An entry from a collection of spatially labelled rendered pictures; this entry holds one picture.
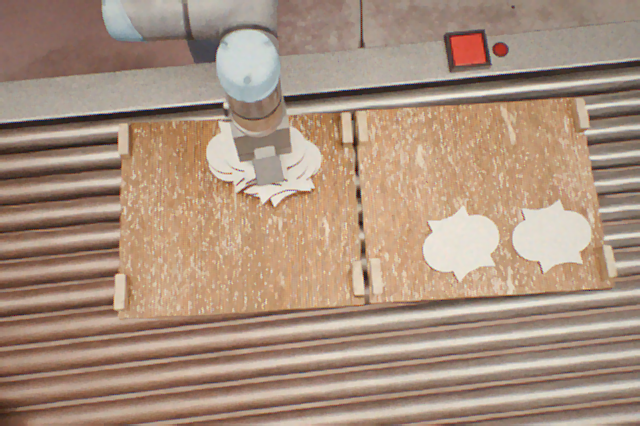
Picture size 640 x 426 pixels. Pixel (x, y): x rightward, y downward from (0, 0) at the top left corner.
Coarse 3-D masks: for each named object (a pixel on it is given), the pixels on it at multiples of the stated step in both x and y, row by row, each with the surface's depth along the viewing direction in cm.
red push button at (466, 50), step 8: (456, 40) 126; (464, 40) 126; (472, 40) 126; (480, 40) 126; (456, 48) 125; (464, 48) 125; (472, 48) 125; (480, 48) 125; (456, 56) 125; (464, 56) 125; (472, 56) 125; (480, 56) 125; (456, 64) 124; (464, 64) 125
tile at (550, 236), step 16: (544, 208) 115; (560, 208) 115; (528, 224) 114; (544, 224) 114; (560, 224) 114; (576, 224) 114; (512, 240) 114; (528, 240) 113; (544, 240) 113; (560, 240) 114; (576, 240) 114; (528, 256) 113; (544, 256) 113; (560, 256) 113; (576, 256) 113; (544, 272) 112
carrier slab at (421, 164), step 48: (384, 144) 119; (432, 144) 119; (480, 144) 119; (528, 144) 119; (576, 144) 120; (384, 192) 117; (432, 192) 117; (480, 192) 117; (528, 192) 117; (576, 192) 117; (384, 240) 114; (384, 288) 112; (432, 288) 112; (480, 288) 112; (528, 288) 112; (576, 288) 112
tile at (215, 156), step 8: (224, 128) 112; (216, 136) 112; (224, 136) 112; (208, 144) 111; (216, 144) 111; (208, 152) 111; (216, 152) 111; (208, 160) 110; (216, 160) 110; (224, 160) 111; (216, 168) 110; (224, 168) 110; (232, 168) 110; (240, 176) 110
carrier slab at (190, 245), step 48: (144, 144) 119; (192, 144) 119; (336, 144) 119; (144, 192) 116; (192, 192) 116; (240, 192) 116; (336, 192) 117; (144, 240) 114; (192, 240) 114; (240, 240) 114; (288, 240) 114; (336, 240) 114; (144, 288) 112; (192, 288) 112; (240, 288) 112; (288, 288) 112; (336, 288) 112
